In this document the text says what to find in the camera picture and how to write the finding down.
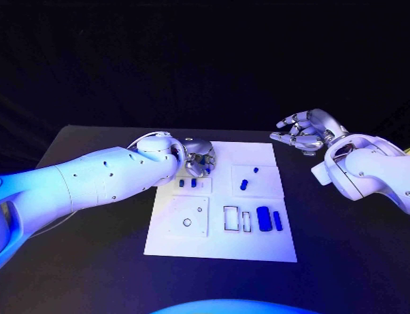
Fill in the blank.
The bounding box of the white task board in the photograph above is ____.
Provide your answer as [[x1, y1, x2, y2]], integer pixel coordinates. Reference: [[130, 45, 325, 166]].
[[143, 141, 298, 263]]

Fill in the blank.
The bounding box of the white cable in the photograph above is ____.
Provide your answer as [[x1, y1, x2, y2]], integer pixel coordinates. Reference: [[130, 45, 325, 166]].
[[125, 131, 174, 150], [28, 210, 78, 239]]

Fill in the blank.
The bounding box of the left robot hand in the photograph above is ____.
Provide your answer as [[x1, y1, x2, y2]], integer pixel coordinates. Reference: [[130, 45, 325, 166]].
[[180, 137, 218, 179]]

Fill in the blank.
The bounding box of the thick long blue cylinder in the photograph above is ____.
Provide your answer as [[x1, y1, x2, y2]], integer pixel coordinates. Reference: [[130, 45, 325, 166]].
[[256, 206, 274, 232]]

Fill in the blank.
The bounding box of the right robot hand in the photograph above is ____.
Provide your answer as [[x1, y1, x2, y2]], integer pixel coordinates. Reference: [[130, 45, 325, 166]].
[[269, 108, 351, 156]]

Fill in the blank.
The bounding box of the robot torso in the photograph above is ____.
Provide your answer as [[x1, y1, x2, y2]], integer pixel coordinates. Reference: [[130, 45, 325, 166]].
[[150, 298, 321, 314]]

